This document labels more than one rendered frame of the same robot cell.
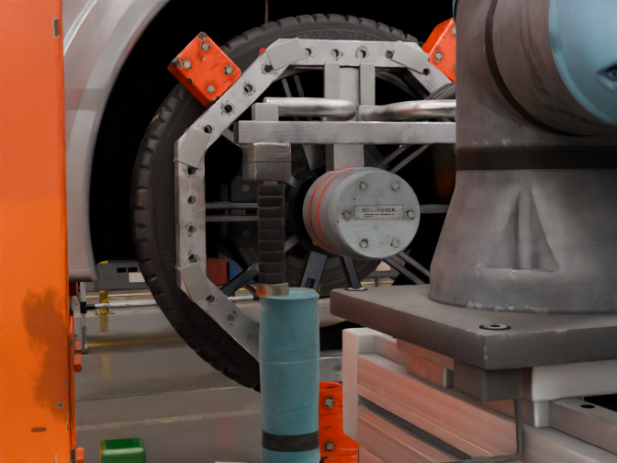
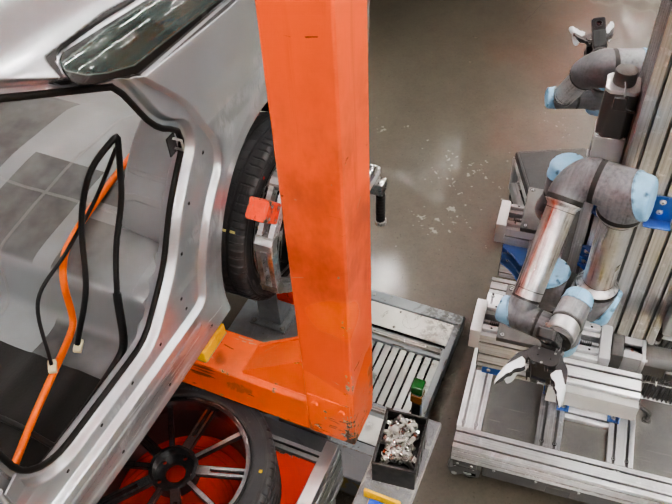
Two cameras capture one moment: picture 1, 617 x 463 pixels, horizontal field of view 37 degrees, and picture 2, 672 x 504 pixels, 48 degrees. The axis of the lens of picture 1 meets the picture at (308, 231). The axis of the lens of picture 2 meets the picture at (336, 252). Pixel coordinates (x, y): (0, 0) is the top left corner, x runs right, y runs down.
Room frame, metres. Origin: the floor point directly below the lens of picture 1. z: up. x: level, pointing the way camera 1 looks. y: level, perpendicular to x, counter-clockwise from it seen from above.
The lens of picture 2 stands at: (0.14, 1.36, 2.69)
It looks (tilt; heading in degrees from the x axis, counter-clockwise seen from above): 46 degrees down; 310
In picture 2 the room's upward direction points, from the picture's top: 4 degrees counter-clockwise
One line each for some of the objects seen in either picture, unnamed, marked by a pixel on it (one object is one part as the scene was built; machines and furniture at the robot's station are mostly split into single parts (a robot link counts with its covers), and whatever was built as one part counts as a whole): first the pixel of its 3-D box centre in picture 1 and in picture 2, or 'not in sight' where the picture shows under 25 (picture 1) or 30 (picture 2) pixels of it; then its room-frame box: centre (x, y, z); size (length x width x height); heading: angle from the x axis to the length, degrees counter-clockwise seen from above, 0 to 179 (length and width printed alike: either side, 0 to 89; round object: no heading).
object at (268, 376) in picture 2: not in sight; (244, 354); (1.33, 0.43, 0.69); 0.52 x 0.17 x 0.35; 14
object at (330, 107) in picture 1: (301, 90); not in sight; (1.34, 0.01, 1.03); 0.19 x 0.18 x 0.11; 14
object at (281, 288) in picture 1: (271, 236); not in sight; (1.21, 0.05, 0.83); 0.04 x 0.04 x 0.16
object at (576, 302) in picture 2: not in sight; (572, 310); (0.45, 0.09, 1.21); 0.11 x 0.08 x 0.09; 95
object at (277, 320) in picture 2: not in sight; (273, 299); (1.65, -0.02, 0.32); 0.40 x 0.30 x 0.28; 104
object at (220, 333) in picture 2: not in sight; (198, 337); (1.50, 0.47, 0.71); 0.14 x 0.14 x 0.05; 14
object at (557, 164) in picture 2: not in sight; (566, 176); (0.77, -0.63, 0.98); 0.13 x 0.12 x 0.14; 34
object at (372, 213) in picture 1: (357, 212); not in sight; (1.41, -0.08, 0.85); 0.21 x 0.14 x 0.14; 14
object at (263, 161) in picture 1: (265, 161); not in sight; (1.24, 0.06, 0.93); 0.09 x 0.05 x 0.05; 14
